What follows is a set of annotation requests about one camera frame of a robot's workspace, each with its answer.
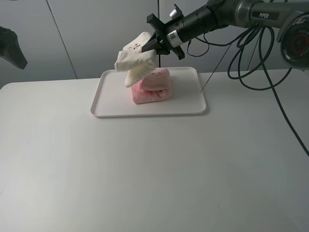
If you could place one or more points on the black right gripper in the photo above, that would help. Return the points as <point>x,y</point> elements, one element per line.
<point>161,41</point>

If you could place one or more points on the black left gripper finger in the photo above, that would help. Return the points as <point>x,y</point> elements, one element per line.
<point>10,49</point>

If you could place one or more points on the cream white towel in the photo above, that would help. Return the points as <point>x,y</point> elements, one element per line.
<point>137,63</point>

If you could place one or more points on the pink towel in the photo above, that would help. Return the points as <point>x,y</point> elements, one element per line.
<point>153,88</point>

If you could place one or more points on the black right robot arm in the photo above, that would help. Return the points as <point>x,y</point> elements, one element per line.
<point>291,18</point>

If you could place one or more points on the white rectangular plastic tray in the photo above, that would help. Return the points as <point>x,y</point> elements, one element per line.
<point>113,99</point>

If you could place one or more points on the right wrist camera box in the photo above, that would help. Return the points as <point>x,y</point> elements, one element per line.
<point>176,13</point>

